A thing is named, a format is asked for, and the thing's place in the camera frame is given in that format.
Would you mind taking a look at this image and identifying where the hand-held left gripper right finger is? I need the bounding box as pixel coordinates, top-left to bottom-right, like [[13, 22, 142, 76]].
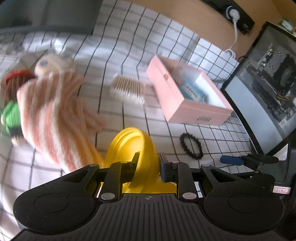
[[159, 152, 234, 201]]

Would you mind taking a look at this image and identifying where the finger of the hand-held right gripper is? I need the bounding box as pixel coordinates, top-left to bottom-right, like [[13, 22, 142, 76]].
[[220, 155, 246, 166], [246, 153, 279, 164]]

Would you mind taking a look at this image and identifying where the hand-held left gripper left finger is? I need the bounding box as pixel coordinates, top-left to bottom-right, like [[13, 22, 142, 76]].
[[62, 152, 141, 201]]

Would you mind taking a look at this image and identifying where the black bead bracelet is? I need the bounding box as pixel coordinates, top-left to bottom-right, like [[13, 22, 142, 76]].
[[180, 133, 204, 160]]

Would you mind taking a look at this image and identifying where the pink cardboard box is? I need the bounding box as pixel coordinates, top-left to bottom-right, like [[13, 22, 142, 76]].
[[146, 54, 234, 126]]

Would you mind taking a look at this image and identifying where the pack of cotton swabs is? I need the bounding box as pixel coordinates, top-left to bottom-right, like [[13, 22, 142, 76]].
[[109, 74, 147, 105]]

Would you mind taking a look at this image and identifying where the blue face mask pack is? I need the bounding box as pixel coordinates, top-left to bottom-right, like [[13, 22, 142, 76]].
[[179, 81, 207, 103]]

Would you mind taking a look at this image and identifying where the pink white striped fuzzy towel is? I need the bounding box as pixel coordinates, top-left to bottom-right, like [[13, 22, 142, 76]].
[[17, 70, 107, 173]]

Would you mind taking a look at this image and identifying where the crochet doll with red hat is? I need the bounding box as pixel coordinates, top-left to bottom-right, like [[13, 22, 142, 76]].
[[0, 71, 37, 146]]

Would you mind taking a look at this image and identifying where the beige cap with stickers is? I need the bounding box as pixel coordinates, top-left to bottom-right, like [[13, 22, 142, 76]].
[[20, 50, 75, 78]]

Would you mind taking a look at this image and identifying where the computer case with glass panel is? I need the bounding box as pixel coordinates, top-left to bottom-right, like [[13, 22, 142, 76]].
[[220, 21, 296, 156]]

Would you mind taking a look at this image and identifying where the black power strip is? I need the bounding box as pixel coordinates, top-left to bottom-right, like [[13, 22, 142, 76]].
[[201, 0, 255, 35]]

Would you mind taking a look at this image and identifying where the small round container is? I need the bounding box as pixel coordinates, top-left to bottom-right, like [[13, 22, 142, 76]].
[[279, 19, 293, 32]]

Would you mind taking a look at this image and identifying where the dark monitor screen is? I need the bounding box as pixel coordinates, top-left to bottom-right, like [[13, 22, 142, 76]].
[[0, 0, 104, 35]]

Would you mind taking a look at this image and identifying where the white power cable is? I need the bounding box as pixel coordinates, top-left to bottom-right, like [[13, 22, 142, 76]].
[[224, 6, 241, 60]]

